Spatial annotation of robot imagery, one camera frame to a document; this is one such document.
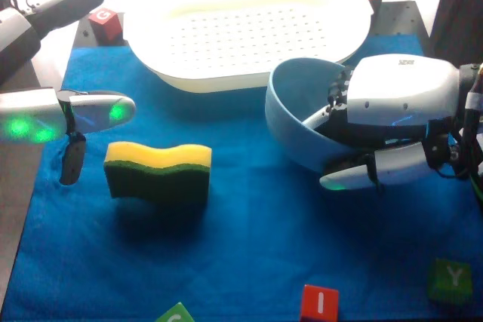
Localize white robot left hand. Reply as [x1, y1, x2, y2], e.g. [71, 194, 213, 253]
[0, 0, 137, 187]

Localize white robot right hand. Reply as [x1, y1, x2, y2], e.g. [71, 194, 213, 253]
[301, 53, 462, 192]

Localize yellow green sponge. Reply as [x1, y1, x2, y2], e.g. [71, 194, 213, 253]
[103, 141, 213, 208]

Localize light blue bowl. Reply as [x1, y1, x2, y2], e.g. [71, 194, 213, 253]
[264, 57, 382, 176]

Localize red block letter G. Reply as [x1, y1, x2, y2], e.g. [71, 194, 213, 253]
[88, 8, 125, 43]

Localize white perforated basin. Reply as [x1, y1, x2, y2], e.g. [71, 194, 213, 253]
[122, 0, 375, 94]

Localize green block letter Y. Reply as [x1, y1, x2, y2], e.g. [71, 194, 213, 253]
[427, 258, 474, 305]

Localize blue cloth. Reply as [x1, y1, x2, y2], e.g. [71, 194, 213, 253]
[0, 33, 483, 322]

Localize green block letter C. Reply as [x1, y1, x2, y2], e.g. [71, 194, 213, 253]
[154, 302, 197, 322]

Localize red block letter I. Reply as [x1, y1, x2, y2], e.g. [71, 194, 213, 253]
[300, 284, 340, 322]

